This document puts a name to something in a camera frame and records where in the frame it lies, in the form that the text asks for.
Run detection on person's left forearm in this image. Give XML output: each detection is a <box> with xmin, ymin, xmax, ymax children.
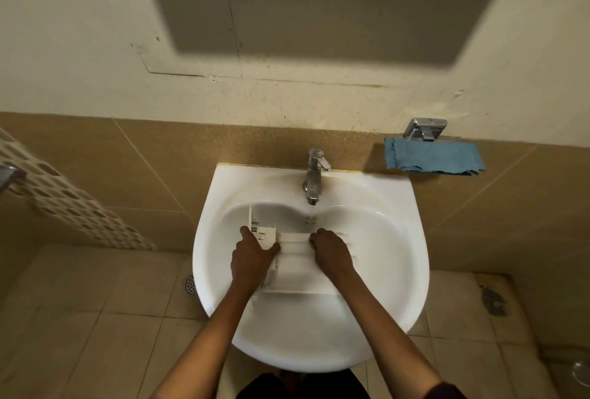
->
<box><xmin>152</xmin><ymin>285</ymin><xmax>259</xmax><ymax>399</ymax></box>

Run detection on chrome wall tap lever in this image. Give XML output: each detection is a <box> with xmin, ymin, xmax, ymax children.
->
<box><xmin>0</xmin><ymin>164</ymin><xmax>28</xmax><ymax>194</ymax></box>

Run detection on blue cloth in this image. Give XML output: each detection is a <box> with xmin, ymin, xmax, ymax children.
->
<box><xmin>383</xmin><ymin>137</ymin><xmax>486</xmax><ymax>177</ymax></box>

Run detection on person's dark patterned pants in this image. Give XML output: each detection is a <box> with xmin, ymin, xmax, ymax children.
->
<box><xmin>237</xmin><ymin>366</ymin><xmax>372</xmax><ymax>399</ymax></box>

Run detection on person's right hand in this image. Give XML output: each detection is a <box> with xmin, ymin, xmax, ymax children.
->
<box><xmin>309</xmin><ymin>227</ymin><xmax>360</xmax><ymax>284</ymax></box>

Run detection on chrome sink faucet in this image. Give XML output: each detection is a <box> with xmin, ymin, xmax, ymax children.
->
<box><xmin>302</xmin><ymin>148</ymin><xmax>332</xmax><ymax>207</ymax></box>

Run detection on chrome wall holder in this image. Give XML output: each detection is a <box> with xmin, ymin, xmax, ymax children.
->
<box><xmin>403</xmin><ymin>117</ymin><xmax>449</xmax><ymax>142</ymax></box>

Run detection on person's left hand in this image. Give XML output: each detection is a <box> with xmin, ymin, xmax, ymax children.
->
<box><xmin>230</xmin><ymin>226</ymin><xmax>282</xmax><ymax>296</ymax></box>

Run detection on person's dark patterned right sleeve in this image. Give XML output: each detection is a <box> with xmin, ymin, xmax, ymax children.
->
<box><xmin>422</xmin><ymin>381</ymin><xmax>466</xmax><ymax>399</ymax></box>

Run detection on white ceramic sink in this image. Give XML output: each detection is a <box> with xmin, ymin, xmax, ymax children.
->
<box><xmin>192</xmin><ymin>162</ymin><xmax>431</xmax><ymax>374</ymax></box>

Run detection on round translucent container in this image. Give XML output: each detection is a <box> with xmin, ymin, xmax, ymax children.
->
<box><xmin>571</xmin><ymin>359</ymin><xmax>590</xmax><ymax>388</ymax></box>

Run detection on person's right forearm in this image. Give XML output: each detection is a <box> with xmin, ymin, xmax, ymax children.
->
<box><xmin>339</xmin><ymin>274</ymin><xmax>443</xmax><ymax>397</ymax></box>

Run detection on white detergent drawer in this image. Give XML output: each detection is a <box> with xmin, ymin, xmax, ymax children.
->
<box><xmin>248</xmin><ymin>202</ymin><xmax>361</xmax><ymax>296</ymax></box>

